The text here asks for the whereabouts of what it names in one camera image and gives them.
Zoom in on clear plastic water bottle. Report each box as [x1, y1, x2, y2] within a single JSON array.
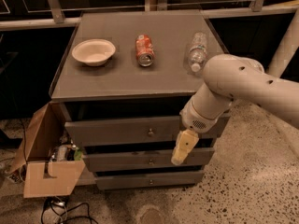
[[188, 32, 207, 73]]

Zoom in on white paper bowl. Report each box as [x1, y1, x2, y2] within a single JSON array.
[[72, 39, 116, 66]]

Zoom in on items inside cardboard box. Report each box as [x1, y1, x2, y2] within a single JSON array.
[[50, 131, 82, 161]]

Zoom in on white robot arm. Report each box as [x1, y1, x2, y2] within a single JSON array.
[[171, 54, 299, 165]]

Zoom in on brown cardboard box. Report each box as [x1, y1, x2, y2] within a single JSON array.
[[11, 103, 85, 198]]

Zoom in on orange soda can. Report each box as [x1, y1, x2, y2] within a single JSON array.
[[135, 35, 155, 67]]

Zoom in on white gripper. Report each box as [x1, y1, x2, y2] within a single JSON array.
[[171, 101, 218, 165]]

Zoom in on metal railing frame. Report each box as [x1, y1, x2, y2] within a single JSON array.
[[0, 0, 298, 32]]

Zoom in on grey drawer cabinet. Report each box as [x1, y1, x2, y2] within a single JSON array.
[[51, 10, 229, 184]]

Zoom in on grey top drawer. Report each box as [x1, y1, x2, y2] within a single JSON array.
[[64, 112, 232, 147]]

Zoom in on grey drawer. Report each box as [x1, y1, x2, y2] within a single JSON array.
[[64, 112, 232, 147], [83, 147, 215, 172], [95, 170, 204, 190]]

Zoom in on grey bottom drawer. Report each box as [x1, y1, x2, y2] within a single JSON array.
[[95, 170, 204, 190]]

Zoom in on black cable on floor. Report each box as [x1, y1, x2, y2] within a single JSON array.
[[40, 197, 99, 224]]

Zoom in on grey middle drawer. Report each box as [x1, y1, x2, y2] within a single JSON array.
[[83, 147, 215, 172]]

